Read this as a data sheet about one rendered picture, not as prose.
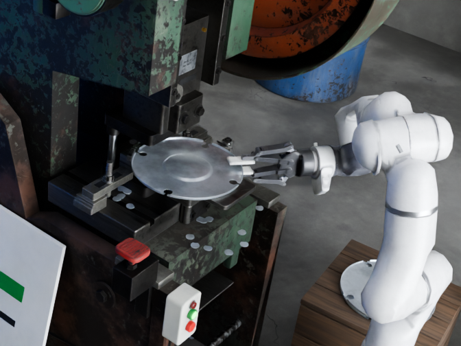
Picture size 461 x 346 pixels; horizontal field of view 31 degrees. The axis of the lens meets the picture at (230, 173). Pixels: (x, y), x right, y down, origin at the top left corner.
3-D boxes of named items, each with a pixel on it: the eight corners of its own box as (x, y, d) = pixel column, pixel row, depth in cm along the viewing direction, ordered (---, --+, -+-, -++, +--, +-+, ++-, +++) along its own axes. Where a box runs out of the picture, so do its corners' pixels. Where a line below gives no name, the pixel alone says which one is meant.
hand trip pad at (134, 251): (150, 274, 195) (153, 248, 191) (133, 286, 191) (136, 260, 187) (127, 260, 198) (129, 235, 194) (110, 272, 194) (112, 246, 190)
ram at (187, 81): (210, 121, 217) (225, 14, 202) (173, 141, 207) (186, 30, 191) (158, 97, 225) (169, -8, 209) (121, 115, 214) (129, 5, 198)
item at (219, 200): (250, 226, 222) (258, 183, 215) (219, 249, 212) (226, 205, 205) (176, 187, 233) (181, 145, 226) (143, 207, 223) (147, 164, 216)
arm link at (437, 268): (438, 339, 204) (466, 259, 191) (391, 372, 192) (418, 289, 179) (402, 313, 210) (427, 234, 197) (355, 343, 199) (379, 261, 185)
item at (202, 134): (212, 144, 245) (217, 113, 239) (176, 165, 232) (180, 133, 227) (196, 136, 247) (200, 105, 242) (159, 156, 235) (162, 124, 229)
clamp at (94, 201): (135, 189, 220) (138, 156, 215) (90, 215, 208) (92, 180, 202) (118, 180, 223) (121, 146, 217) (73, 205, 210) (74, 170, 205)
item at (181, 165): (112, 178, 209) (112, 176, 209) (159, 128, 233) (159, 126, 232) (219, 213, 203) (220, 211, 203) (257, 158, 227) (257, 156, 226)
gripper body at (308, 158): (302, 167, 234) (272, 169, 231) (309, 141, 229) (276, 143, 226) (312, 183, 228) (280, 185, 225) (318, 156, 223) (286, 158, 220)
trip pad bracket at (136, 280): (153, 318, 207) (160, 255, 197) (126, 338, 200) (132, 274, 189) (134, 306, 210) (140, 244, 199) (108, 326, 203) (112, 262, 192)
